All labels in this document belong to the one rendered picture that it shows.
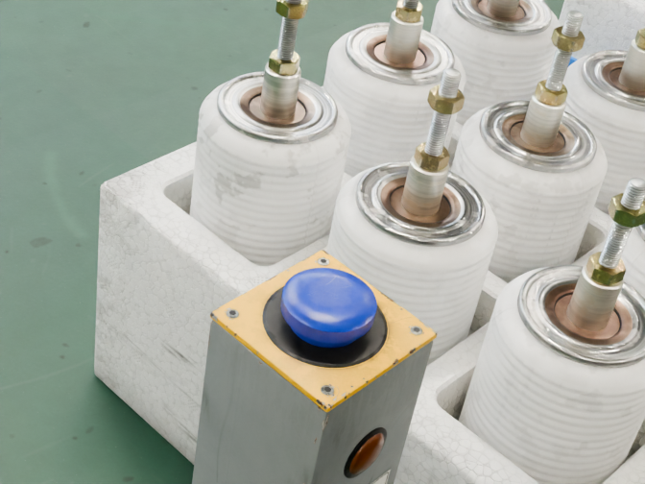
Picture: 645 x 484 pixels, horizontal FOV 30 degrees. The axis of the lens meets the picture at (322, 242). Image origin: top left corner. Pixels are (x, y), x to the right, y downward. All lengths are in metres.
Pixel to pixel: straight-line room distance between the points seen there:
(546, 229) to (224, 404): 0.30
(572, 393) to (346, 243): 0.15
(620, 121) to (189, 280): 0.31
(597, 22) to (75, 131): 0.50
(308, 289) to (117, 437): 0.39
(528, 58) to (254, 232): 0.26
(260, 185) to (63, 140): 0.44
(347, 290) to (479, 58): 0.41
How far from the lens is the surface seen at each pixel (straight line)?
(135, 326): 0.83
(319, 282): 0.51
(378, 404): 0.52
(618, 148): 0.85
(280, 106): 0.74
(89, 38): 1.30
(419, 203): 0.68
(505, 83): 0.90
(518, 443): 0.66
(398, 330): 0.52
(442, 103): 0.65
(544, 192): 0.75
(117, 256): 0.81
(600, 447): 0.66
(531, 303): 0.65
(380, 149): 0.82
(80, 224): 1.05
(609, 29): 1.17
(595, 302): 0.63
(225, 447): 0.55
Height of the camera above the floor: 0.66
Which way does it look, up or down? 39 degrees down
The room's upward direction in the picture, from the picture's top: 11 degrees clockwise
